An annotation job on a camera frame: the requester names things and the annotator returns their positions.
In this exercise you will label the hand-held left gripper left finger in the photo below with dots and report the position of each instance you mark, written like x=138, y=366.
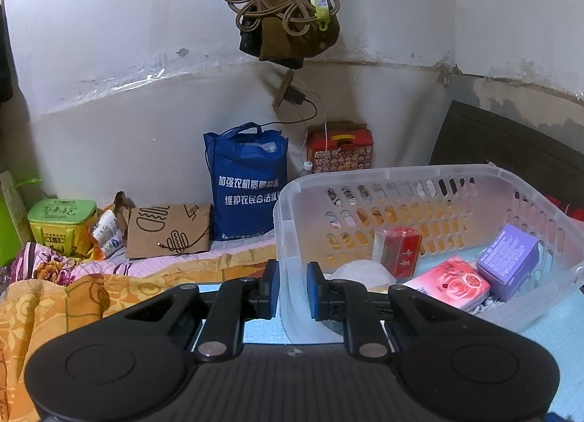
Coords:
x=272, y=287

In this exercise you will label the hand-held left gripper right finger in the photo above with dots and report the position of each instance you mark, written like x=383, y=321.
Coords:
x=314, y=289

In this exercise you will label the pink tissue packet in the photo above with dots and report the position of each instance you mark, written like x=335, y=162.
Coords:
x=449, y=283

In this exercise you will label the clear plastic basket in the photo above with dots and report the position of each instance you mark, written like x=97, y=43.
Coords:
x=456, y=189

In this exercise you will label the purple box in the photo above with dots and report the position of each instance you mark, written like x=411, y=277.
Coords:
x=506, y=262

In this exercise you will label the blue tote bag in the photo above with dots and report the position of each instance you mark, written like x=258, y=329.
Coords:
x=246, y=184

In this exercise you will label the white bottle cap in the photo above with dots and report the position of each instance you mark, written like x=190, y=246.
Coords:
x=306, y=167

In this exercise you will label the brown paper bag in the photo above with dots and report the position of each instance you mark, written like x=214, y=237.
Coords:
x=155, y=230

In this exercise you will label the red gift box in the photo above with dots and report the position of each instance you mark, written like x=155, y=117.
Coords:
x=340, y=155

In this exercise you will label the white snack packets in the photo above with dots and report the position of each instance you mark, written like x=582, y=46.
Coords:
x=107, y=235

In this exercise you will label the yellow green tin box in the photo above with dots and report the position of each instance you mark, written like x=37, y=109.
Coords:
x=59, y=226

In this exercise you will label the purple floral blanket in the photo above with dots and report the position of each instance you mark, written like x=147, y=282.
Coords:
x=45, y=267

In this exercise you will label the orange blanket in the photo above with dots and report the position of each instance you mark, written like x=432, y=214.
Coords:
x=45, y=312

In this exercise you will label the dark headboard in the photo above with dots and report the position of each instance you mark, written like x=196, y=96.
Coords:
x=502, y=143

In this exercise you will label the brown hanging bag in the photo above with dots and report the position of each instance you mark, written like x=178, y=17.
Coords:
x=283, y=45

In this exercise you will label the red floral pillow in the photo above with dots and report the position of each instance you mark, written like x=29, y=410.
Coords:
x=570, y=210

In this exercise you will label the green bag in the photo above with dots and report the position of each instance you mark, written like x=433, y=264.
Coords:
x=9, y=221

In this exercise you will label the dark hanging clothing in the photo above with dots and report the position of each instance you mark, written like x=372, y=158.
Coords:
x=4, y=66

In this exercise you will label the black wall charger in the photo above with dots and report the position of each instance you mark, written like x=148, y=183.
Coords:
x=294, y=95

